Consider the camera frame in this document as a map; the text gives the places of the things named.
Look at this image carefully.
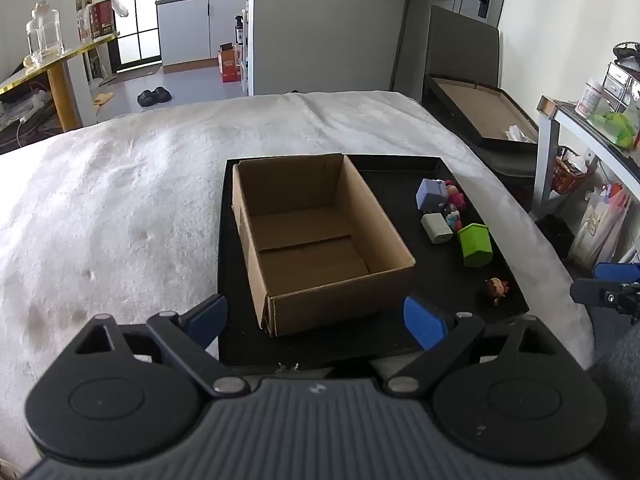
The gold table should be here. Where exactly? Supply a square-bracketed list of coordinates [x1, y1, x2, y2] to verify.
[0, 32, 121, 133]

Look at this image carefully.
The white kitchen cabinet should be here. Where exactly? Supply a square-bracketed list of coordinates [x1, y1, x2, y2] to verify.
[156, 0, 249, 73]

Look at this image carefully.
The clear drawer organizer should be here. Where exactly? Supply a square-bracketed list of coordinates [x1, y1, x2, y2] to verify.
[602, 60, 640, 113]

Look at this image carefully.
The white side table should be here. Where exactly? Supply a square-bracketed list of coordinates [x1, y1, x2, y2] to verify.
[532, 95, 640, 221]

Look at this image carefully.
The red basket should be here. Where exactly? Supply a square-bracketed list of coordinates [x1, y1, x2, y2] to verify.
[552, 147, 597, 195]

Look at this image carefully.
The brown-haired figurine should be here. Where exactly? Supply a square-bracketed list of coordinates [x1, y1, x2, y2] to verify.
[484, 276, 512, 307]

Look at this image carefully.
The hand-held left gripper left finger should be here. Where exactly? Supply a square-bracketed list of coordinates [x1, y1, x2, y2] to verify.
[69, 294, 250, 398]

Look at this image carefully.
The black-framed glass door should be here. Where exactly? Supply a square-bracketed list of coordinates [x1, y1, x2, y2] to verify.
[102, 0, 164, 73]

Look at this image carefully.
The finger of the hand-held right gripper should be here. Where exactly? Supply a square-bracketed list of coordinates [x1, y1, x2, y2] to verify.
[593, 262, 640, 282]
[570, 278, 640, 322]

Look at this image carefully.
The green plastic bag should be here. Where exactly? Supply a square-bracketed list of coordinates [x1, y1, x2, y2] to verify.
[587, 110, 639, 150]

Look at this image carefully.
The pink jar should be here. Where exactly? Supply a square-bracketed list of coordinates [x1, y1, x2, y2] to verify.
[575, 78, 604, 118]

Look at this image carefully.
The white charger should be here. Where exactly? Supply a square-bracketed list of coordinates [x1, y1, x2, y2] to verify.
[421, 212, 454, 246]

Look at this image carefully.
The dark metal pole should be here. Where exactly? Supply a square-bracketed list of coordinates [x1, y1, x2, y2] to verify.
[389, 0, 415, 92]

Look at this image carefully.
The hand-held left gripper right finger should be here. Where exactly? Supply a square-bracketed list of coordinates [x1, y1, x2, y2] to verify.
[386, 296, 583, 398]

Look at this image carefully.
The printed shopping bag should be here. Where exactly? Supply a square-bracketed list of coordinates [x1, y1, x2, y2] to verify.
[567, 182, 632, 268]

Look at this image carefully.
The black tray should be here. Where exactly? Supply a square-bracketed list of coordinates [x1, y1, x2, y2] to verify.
[217, 155, 531, 368]

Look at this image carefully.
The grey upholstered panel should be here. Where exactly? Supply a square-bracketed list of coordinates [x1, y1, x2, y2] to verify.
[427, 5, 501, 106]

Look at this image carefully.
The green toy house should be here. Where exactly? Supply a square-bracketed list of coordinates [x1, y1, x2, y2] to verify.
[457, 223, 494, 268]

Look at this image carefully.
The red box in plastic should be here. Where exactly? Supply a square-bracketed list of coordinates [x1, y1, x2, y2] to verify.
[77, 0, 129, 43]

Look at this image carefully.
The brown cardboard box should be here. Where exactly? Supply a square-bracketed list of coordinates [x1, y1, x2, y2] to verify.
[231, 154, 417, 337]

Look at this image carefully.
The pink pig figurine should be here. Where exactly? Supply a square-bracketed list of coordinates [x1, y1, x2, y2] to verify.
[446, 183, 469, 213]

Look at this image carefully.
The black framed board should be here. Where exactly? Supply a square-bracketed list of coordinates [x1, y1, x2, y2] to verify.
[423, 74, 541, 153]

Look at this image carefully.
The clear glass jar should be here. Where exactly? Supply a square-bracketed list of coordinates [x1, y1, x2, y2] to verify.
[26, 1, 65, 67]

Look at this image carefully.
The orange carton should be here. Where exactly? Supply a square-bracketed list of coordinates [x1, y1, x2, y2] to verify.
[217, 42, 242, 83]

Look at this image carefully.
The purple toy house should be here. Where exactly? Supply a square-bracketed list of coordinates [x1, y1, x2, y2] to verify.
[416, 178, 451, 212]

